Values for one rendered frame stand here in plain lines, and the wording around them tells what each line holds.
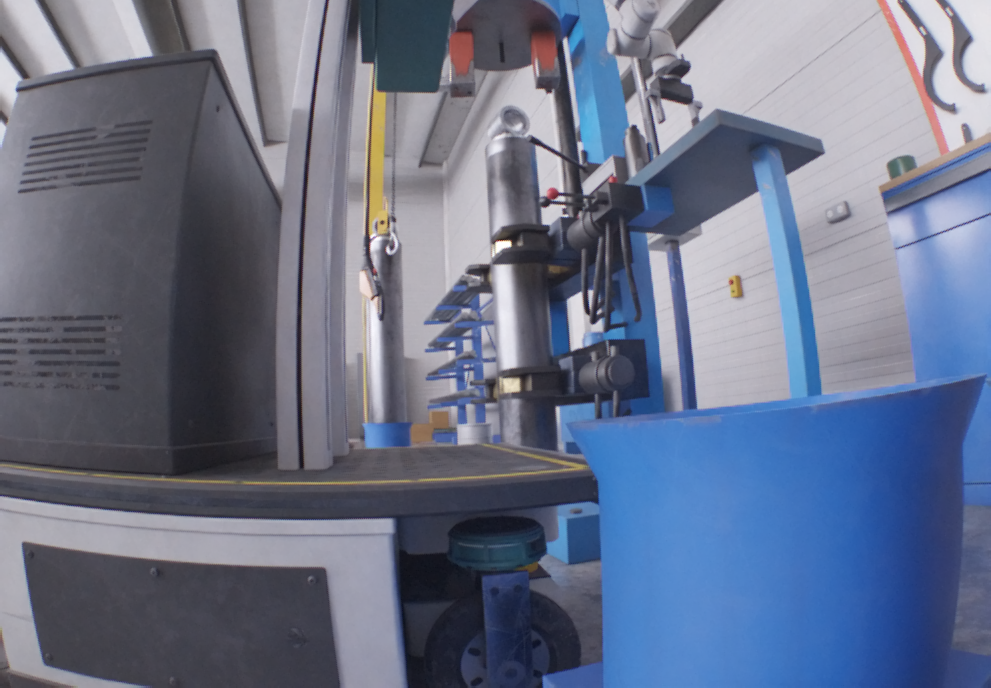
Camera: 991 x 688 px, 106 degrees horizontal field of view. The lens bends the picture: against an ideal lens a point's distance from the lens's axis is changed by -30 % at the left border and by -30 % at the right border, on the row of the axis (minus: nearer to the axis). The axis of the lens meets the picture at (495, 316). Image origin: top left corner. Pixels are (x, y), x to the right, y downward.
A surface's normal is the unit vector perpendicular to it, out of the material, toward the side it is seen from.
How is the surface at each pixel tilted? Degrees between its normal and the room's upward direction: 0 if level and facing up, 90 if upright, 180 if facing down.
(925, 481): 90
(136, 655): 90
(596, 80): 90
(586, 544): 90
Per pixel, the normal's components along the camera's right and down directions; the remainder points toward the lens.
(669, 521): -0.82, -0.07
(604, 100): 0.28, -0.19
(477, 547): -0.43, -0.14
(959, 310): -0.96, 0.00
